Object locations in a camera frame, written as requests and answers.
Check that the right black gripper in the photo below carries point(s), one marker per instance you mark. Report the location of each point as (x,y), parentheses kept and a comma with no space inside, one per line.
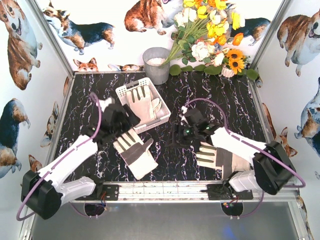
(177,135)

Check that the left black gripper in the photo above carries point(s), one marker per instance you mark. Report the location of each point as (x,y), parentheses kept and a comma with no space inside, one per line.
(130,116)

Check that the corner glove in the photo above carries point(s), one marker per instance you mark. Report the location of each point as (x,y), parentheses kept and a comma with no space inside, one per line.
(135,153)

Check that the white work glove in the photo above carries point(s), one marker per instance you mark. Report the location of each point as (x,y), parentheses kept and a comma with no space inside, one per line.
(156,105)

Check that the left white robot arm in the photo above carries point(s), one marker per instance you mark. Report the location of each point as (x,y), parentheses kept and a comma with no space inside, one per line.
(46,190)

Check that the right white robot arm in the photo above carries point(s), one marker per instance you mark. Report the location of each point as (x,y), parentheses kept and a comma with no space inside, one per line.
(271,168)

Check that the white perforated storage basket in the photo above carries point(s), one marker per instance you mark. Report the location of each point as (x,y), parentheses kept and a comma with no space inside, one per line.
(161,117)

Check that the grey metal bucket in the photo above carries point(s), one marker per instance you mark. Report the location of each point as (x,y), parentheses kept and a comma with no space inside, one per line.
(156,65)

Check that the small sunflower pot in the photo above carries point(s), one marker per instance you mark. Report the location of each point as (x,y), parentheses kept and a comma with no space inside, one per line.
(235,62)

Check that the artificial flower bouquet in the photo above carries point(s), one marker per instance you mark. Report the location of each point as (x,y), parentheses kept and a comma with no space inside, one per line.
(203,27)

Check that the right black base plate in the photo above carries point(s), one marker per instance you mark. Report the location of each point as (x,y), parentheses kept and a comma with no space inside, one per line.
(223,192)

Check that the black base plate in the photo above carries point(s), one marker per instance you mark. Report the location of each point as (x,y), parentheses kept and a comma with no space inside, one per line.
(108,192)
(223,192)

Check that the front aluminium rail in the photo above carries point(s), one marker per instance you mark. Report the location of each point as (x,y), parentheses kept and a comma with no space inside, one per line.
(165,192)

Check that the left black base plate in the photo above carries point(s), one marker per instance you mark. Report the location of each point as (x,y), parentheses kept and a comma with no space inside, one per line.
(108,192)

